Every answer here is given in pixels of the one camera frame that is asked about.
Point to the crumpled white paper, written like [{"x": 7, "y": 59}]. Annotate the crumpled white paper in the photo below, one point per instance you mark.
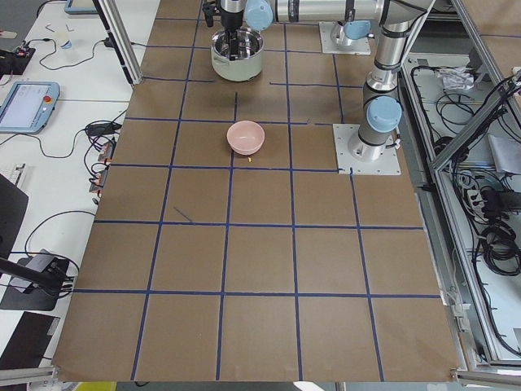
[{"x": 458, "y": 78}]

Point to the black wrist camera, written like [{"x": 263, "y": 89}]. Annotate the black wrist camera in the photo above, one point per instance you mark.
[{"x": 210, "y": 10}]

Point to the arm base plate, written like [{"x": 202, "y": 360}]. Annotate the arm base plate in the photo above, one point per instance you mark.
[
  {"x": 355, "y": 157},
  {"x": 349, "y": 38}
]

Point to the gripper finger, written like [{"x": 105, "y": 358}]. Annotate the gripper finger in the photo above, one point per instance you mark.
[{"x": 233, "y": 42}]

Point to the black monitor stand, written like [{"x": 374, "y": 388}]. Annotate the black monitor stand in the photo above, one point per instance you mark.
[{"x": 40, "y": 279}]

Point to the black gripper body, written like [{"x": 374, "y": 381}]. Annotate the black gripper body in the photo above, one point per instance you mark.
[{"x": 231, "y": 15}]

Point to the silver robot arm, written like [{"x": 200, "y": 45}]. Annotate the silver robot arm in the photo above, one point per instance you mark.
[{"x": 398, "y": 21}]

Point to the pink plastic bowl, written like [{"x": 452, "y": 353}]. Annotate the pink plastic bowl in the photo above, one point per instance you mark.
[{"x": 245, "y": 137}]

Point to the paper cup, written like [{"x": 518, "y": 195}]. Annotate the paper cup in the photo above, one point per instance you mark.
[{"x": 63, "y": 41}]

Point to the aluminium frame post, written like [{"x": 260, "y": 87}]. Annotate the aluminium frame post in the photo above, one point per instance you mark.
[{"x": 115, "y": 29}]

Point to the pale green cooking pot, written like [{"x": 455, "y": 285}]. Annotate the pale green cooking pot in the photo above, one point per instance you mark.
[{"x": 244, "y": 66}]

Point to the blue teach pendant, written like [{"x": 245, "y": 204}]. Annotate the blue teach pendant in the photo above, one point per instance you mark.
[
  {"x": 80, "y": 7},
  {"x": 28, "y": 106}
]

